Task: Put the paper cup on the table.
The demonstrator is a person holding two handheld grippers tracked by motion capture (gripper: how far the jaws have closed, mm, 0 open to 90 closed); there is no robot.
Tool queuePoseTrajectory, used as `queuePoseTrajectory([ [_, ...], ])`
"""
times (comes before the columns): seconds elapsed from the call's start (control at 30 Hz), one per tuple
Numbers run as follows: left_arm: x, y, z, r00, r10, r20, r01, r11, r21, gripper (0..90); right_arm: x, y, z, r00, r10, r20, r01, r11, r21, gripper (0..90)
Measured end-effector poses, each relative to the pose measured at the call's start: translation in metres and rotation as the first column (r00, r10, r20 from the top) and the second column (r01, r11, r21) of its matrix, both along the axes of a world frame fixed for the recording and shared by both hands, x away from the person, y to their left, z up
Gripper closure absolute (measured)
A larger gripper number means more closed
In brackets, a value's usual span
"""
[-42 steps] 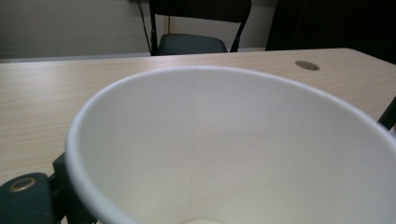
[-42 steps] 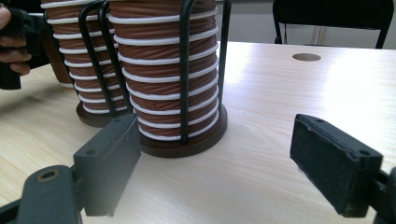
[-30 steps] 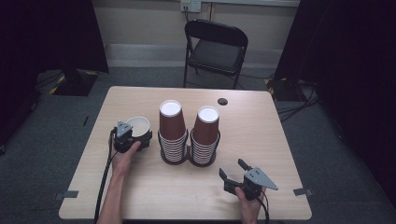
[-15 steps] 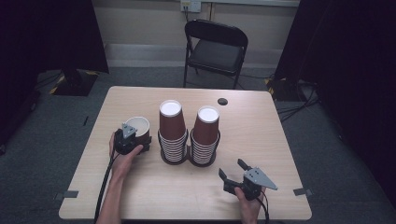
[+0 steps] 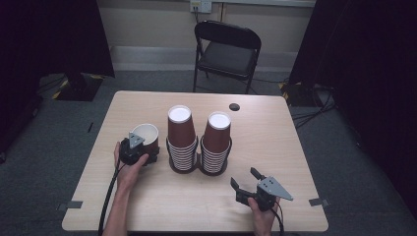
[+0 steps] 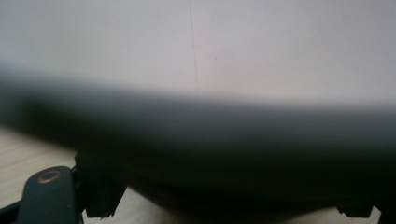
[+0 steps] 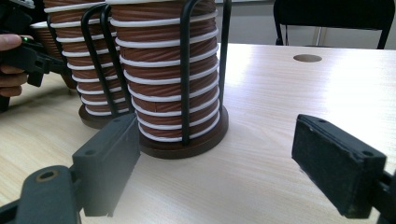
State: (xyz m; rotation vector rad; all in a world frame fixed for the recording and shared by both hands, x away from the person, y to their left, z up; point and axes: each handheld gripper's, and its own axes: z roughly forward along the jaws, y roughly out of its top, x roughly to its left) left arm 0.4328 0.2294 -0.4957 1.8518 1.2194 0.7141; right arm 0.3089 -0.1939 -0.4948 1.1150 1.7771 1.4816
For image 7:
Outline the black wire cup holder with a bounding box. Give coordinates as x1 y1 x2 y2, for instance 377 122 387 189
100 0 233 161
46 3 134 131

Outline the single brown ribbed cup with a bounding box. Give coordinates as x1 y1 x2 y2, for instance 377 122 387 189
30 21 78 91

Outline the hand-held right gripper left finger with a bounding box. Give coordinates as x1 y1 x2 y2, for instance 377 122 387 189
71 113 141 217

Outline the black chair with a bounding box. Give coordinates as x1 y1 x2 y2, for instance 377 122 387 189
273 0 396 50

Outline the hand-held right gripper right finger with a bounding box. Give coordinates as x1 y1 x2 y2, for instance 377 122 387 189
290 113 388 219

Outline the stack of brown paper cups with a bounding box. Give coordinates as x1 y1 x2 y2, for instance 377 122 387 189
106 0 220 144
43 0 131 117

